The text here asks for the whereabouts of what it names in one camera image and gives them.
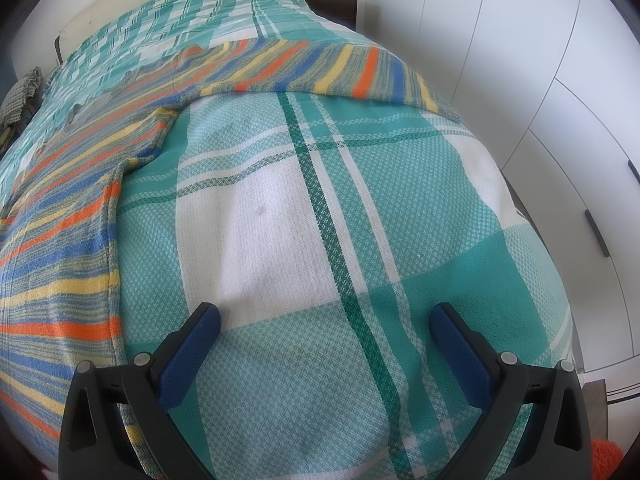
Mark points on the dark wooden nightstand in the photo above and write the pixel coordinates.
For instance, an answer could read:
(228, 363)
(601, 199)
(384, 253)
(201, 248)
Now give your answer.
(335, 10)

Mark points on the striped knit shirt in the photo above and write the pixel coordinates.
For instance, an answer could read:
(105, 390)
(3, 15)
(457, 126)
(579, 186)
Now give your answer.
(70, 240)

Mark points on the orange rug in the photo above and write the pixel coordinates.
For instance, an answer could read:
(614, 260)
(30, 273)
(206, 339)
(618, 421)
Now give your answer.
(602, 460)

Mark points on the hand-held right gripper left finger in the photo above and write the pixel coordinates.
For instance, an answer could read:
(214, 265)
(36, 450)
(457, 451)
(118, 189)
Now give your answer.
(192, 345)

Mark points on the pile of clothes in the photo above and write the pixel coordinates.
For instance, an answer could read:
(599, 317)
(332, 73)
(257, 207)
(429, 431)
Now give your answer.
(20, 100)

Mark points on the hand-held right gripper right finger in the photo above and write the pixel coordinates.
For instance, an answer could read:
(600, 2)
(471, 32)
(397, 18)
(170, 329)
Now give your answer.
(457, 345)

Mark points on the teal plaid blanket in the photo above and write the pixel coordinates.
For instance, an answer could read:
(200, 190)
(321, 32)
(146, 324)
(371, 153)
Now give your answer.
(320, 240)

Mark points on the white wardrobe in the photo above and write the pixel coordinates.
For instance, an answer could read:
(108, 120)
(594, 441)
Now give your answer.
(525, 60)

